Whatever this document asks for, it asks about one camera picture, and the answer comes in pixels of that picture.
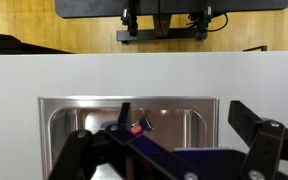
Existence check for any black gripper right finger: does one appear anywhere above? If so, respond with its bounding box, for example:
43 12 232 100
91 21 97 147
228 100 288 180

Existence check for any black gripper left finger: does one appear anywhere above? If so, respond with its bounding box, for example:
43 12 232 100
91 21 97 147
48 102 202 180

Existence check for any stainless steel sink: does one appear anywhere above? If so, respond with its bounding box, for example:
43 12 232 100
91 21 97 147
38 96 220 180

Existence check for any dark low furniture block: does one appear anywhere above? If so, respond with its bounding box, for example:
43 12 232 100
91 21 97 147
0 33 73 55

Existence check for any black desk top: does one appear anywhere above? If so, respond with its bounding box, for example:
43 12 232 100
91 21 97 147
54 0 288 19

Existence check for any small black floor bracket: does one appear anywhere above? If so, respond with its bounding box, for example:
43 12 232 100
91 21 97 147
243 45 268 52

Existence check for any black desk base frame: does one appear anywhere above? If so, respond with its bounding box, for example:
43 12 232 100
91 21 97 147
116 6 215 44

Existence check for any thin black desk cable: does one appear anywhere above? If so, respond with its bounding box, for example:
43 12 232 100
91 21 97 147
206 13 229 33

